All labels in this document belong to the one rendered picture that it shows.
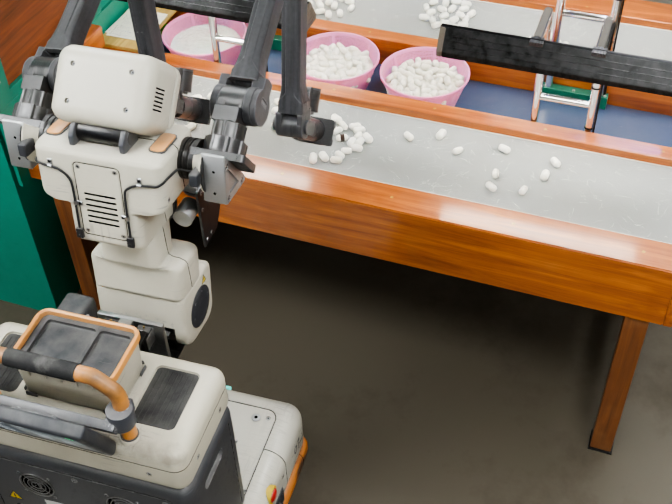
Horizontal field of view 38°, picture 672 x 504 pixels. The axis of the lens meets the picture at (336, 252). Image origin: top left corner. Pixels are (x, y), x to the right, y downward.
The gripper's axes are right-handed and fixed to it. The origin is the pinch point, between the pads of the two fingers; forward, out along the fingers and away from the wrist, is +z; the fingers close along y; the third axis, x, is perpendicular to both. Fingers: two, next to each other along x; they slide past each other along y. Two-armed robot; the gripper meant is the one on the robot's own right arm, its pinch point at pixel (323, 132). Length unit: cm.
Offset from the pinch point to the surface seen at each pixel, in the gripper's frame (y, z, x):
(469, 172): -37.1, 15.3, 2.8
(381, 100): -6.1, 29.5, -12.4
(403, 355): -23, 58, 64
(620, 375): -86, 23, 47
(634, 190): -79, 20, -1
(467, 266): -43, 4, 26
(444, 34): -26.2, -1.2, -29.5
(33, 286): 98, 35, 67
